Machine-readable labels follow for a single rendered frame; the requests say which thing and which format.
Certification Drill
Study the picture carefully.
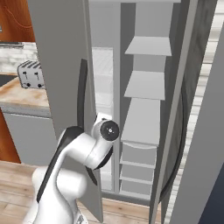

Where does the grey fridge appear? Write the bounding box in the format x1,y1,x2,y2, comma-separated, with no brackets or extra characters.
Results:
87,0,182,206

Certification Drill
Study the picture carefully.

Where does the grey base cabinet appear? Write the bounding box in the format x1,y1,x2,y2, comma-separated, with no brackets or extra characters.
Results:
1,111,59,167

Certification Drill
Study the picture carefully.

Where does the silver toaster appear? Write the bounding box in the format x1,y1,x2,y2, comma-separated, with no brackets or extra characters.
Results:
17,59,46,90

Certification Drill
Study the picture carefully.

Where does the grey tall cabinet panel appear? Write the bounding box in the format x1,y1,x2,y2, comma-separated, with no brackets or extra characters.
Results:
169,37,224,224

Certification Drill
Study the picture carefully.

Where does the wooden cabinet side panel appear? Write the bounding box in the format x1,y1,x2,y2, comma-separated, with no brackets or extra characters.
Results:
0,108,22,165

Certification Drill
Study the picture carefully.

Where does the black hob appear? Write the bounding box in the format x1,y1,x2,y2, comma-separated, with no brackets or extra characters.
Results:
0,73,19,88

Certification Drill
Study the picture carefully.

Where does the grey extractor hood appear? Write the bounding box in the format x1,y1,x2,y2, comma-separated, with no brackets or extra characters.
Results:
0,41,25,49

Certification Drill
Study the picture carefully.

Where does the straight black fridge door handle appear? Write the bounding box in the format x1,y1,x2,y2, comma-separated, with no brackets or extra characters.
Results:
76,58,99,186

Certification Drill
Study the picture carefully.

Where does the grey fridge door, straight handle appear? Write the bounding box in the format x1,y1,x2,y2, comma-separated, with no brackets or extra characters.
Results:
26,0,105,224

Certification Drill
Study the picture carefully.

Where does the curved black fridge door handle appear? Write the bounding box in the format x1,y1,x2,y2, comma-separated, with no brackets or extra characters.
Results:
158,86,188,203

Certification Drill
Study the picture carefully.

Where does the grey fridge door, curved handle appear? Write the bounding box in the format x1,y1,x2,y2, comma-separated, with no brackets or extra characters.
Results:
148,0,219,224

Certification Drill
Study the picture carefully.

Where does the wooden wall cupboard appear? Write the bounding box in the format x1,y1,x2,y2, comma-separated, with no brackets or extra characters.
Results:
0,0,37,44

